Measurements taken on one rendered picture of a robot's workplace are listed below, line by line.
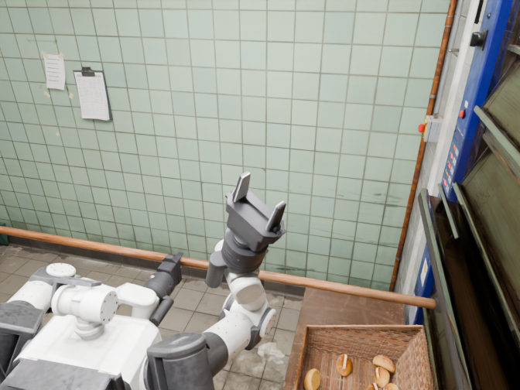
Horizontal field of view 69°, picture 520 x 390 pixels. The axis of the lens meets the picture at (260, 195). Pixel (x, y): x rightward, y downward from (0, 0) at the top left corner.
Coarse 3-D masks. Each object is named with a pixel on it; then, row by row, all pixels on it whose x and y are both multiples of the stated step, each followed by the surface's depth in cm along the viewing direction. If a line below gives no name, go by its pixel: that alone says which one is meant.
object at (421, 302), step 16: (48, 240) 148; (64, 240) 146; (80, 240) 145; (144, 256) 138; (160, 256) 136; (272, 272) 127; (320, 288) 123; (336, 288) 121; (352, 288) 121; (368, 288) 121; (416, 304) 116; (432, 304) 115
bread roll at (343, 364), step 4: (340, 356) 166; (344, 356) 165; (348, 356) 166; (340, 360) 164; (344, 360) 163; (348, 360) 163; (340, 364) 162; (344, 364) 161; (348, 364) 162; (340, 368) 161; (344, 368) 161; (348, 368) 161; (340, 372) 161; (344, 372) 160; (348, 372) 161
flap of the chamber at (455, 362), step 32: (448, 224) 116; (448, 256) 102; (480, 256) 105; (480, 288) 93; (448, 320) 81; (480, 320) 83; (480, 352) 75; (512, 352) 77; (480, 384) 69; (512, 384) 70
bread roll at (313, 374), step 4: (308, 372) 158; (312, 372) 157; (316, 372) 158; (308, 376) 156; (312, 376) 155; (316, 376) 157; (304, 380) 156; (308, 380) 154; (312, 380) 154; (316, 380) 156; (304, 384) 155; (308, 384) 153; (312, 384) 153; (316, 384) 155; (308, 388) 153; (312, 388) 153; (316, 388) 154
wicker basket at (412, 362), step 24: (312, 336) 171; (336, 336) 167; (360, 336) 163; (384, 336) 160; (408, 336) 157; (312, 360) 169; (336, 360) 170; (360, 360) 169; (408, 360) 154; (336, 384) 159; (360, 384) 159; (408, 384) 147; (432, 384) 130
